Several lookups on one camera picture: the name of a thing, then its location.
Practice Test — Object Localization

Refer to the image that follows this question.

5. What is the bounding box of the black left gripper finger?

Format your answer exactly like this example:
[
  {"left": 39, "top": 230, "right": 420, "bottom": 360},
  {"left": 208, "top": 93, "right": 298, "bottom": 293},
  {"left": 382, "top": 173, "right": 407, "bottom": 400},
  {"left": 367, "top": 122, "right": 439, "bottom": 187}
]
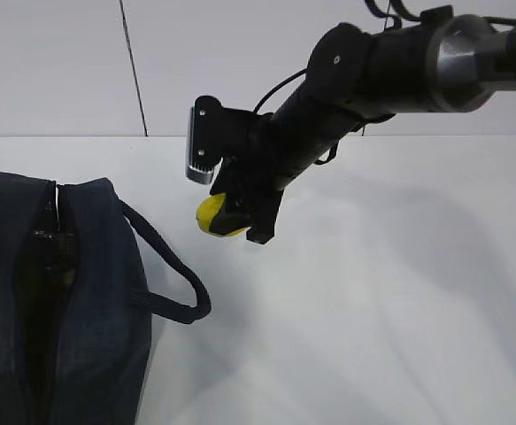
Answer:
[{"left": 34, "top": 229, "right": 78, "bottom": 274}]

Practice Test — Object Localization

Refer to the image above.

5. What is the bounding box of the dark navy zippered lunch bag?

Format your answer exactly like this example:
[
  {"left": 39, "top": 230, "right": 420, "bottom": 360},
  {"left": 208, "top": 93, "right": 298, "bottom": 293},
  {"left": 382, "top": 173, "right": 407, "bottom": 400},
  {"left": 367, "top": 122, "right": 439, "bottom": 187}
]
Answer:
[{"left": 0, "top": 172, "right": 212, "bottom": 424}]

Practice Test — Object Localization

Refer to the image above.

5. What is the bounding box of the silver wrist camera on right gripper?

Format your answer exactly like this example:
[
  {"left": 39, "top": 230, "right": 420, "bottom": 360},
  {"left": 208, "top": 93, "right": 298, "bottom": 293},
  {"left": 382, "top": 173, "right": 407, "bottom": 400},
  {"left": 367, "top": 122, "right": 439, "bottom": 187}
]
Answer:
[{"left": 186, "top": 96, "right": 228, "bottom": 185}]

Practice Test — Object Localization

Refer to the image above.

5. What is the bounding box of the yellow lemon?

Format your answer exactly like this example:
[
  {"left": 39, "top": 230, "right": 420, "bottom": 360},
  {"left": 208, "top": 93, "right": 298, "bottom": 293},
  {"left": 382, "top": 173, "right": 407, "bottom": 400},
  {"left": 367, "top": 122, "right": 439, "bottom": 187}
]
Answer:
[{"left": 196, "top": 193, "right": 250, "bottom": 237}]

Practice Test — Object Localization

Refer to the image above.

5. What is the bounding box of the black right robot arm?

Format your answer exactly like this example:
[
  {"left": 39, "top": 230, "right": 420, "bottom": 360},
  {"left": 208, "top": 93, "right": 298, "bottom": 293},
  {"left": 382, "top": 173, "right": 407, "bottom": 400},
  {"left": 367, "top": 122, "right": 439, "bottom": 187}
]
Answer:
[{"left": 196, "top": 6, "right": 516, "bottom": 244}]

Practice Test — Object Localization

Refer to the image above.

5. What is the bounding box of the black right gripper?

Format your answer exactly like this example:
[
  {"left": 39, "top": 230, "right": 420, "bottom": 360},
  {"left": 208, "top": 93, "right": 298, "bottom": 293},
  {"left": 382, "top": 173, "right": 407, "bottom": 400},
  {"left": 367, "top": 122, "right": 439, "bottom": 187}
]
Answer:
[{"left": 211, "top": 110, "right": 293, "bottom": 244}]

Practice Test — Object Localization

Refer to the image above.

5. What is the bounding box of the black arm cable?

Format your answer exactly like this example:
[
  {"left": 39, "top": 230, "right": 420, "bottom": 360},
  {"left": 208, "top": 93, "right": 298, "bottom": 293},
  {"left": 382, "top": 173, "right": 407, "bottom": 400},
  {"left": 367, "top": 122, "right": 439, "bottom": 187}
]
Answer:
[{"left": 252, "top": 66, "right": 310, "bottom": 114}]

